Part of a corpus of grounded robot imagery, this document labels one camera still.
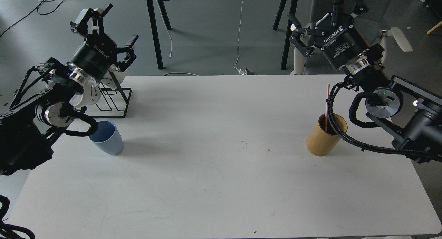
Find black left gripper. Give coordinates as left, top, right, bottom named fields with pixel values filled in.
left=66, top=4, right=139, bottom=83

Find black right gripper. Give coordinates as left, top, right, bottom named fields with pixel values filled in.
left=287, top=0, right=372, bottom=75

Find light blue plastic cup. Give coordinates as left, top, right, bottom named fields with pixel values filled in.
left=89, top=121, right=124, bottom=155

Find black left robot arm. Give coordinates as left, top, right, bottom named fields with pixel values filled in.
left=1, top=4, right=138, bottom=175

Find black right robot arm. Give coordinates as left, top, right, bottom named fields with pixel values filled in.
left=288, top=0, right=441, bottom=163

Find grey office chair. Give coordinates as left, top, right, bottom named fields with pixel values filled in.
left=291, top=0, right=413, bottom=75

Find black table legs left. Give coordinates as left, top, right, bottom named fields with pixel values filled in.
left=146, top=0, right=172, bottom=70

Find bamboo cylinder holder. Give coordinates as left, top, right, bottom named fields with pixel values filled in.
left=305, top=113, right=341, bottom=157

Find black wire dish rack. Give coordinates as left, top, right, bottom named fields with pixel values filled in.
left=75, top=80, right=132, bottom=119

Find white cable with plug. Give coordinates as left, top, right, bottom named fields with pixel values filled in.
left=154, top=0, right=173, bottom=58

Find white hanging cable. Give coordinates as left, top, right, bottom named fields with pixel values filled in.
left=233, top=0, right=257, bottom=76

